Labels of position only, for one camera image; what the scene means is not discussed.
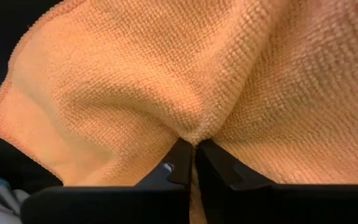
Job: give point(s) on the orange microfiber towel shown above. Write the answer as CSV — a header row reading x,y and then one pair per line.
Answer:
x,y
135,77

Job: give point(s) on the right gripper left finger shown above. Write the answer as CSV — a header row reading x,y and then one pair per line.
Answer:
x,y
120,205

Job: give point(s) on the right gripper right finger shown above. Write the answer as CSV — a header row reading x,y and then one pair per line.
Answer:
x,y
259,205

